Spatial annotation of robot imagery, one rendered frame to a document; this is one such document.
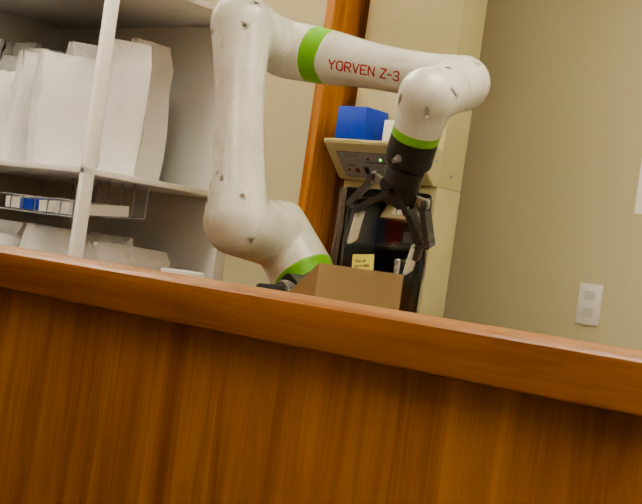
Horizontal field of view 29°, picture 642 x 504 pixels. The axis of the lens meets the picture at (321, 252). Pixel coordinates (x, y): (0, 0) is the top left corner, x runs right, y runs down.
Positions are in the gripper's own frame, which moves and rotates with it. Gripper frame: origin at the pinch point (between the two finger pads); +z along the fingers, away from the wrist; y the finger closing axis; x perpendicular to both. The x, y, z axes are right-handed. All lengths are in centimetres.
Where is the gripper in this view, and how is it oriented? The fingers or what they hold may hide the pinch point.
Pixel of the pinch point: (380, 252)
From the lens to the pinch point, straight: 250.1
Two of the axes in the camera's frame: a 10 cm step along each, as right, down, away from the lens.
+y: 8.0, 4.6, -4.0
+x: 5.6, -3.1, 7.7
